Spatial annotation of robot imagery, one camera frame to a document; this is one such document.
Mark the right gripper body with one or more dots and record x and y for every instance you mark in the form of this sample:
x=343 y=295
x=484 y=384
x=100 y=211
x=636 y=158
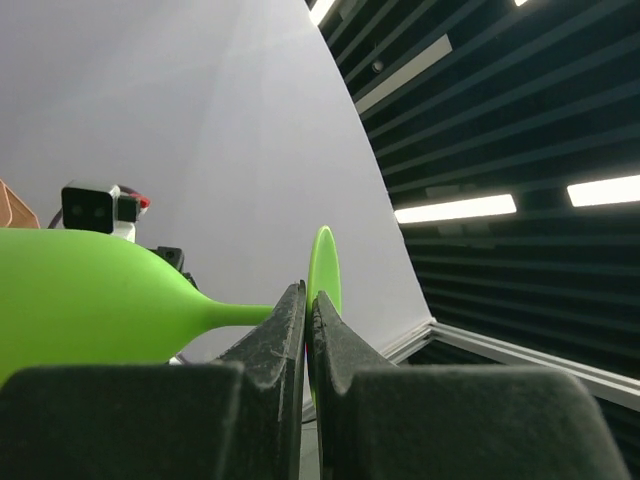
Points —
x=175 y=257

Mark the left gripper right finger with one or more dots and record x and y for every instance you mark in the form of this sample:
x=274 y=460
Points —
x=377 y=420

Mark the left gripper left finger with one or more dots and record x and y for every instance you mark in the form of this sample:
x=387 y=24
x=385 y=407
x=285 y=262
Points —
x=237 y=417

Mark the green wine glass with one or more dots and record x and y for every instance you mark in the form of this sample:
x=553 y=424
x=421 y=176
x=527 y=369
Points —
x=85 y=303

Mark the pink desk organizer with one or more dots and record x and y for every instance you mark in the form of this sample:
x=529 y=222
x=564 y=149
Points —
x=14 y=212

